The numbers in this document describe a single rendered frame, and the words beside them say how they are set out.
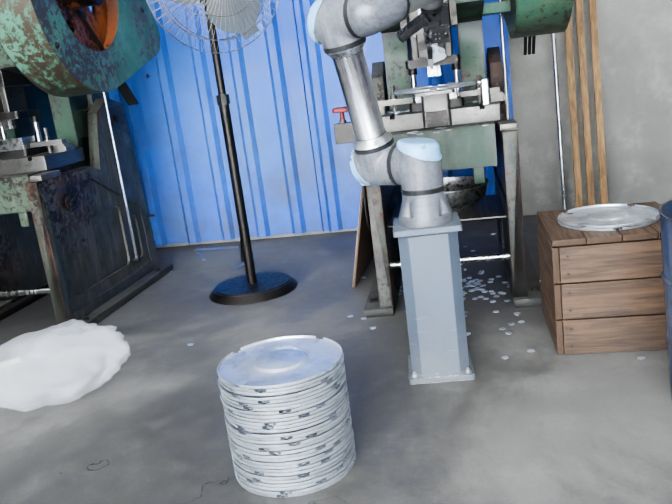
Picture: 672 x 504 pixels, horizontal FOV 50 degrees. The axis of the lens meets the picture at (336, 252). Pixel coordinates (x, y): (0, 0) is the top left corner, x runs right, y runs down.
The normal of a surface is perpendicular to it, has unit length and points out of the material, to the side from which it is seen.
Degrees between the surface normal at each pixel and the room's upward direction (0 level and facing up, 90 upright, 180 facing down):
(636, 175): 90
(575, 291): 90
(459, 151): 90
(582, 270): 90
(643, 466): 0
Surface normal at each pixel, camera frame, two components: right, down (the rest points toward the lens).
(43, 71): -0.03, 0.90
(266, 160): -0.15, 0.26
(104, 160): 0.98, -0.07
